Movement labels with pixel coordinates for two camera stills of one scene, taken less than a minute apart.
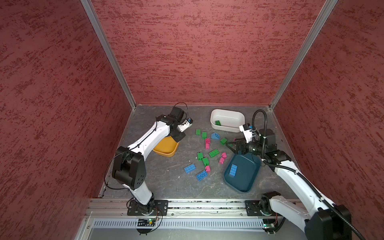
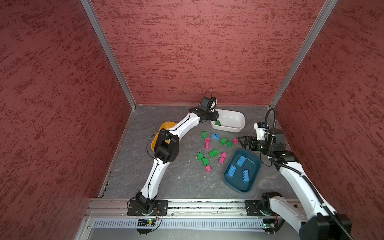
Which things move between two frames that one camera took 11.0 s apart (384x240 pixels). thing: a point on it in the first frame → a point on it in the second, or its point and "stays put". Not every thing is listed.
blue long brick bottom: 201,175 → 245,175
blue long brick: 190,168 → 241,161
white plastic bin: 230,120 stays put
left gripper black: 180,135 → 214,117
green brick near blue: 223,140 stays put
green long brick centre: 214,152 stays put
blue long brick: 233,170 stays put
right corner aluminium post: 303,51 stays put
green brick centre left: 200,156 stays put
